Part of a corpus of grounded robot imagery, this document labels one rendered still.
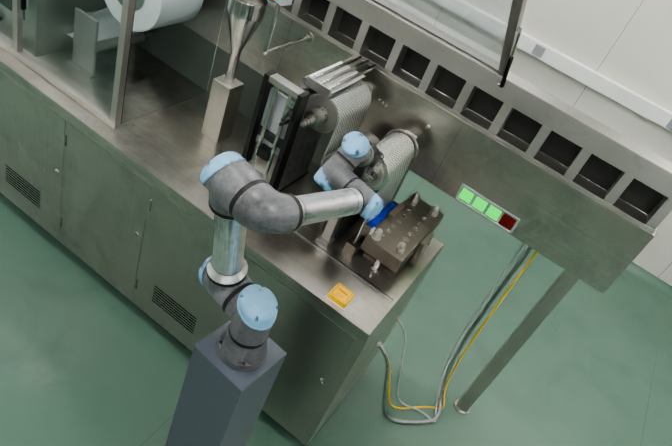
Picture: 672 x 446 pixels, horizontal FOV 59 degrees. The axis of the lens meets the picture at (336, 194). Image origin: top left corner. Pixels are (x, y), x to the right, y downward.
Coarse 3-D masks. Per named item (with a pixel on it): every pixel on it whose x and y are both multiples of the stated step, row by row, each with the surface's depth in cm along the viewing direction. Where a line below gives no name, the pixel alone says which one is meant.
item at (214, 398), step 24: (216, 336) 180; (192, 360) 179; (216, 360) 173; (264, 360) 179; (192, 384) 184; (216, 384) 175; (240, 384) 170; (264, 384) 184; (192, 408) 189; (216, 408) 180; (240, 408) 179; (192, 432) 195; (216, 432) 185; (240, 432) 198
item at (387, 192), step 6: (402, 174) 228; (396, 180) 225; (384, 186) 213; (390, 186) 222; (396, 186) 231; (378, 192) 211; (384, 192) 219; (390, 192) 228; (384, 198) 225; (390, 198) 235; (384, 204) 232; (366, 222) 223
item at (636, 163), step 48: (336, 0) 226; (384, 48) 232; (432, 48) 214; (432, 96) 222; (480, 96) 219; (528, 96) 203; (528, 144) 217; (576, 144) 201; (624, 144) 194; (624, 192) 206
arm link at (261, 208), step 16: (256, 192) 136; (272, 192) 138; (320, 192) 154; (336, 192) 157; (352, 192) 162; (368, 192) 167; (240, 208) 136; (256, 208) 135; (272, 208) 136; (288, 208) 139; (304, 208) 144; (320, 208) 149; (336, 208) 154; (352, 208) 160; (368, 208) 165; (240, 224) 140; (256, 224) 137; (272, 224) 138; (288, 224) 140; (304, 224) 147
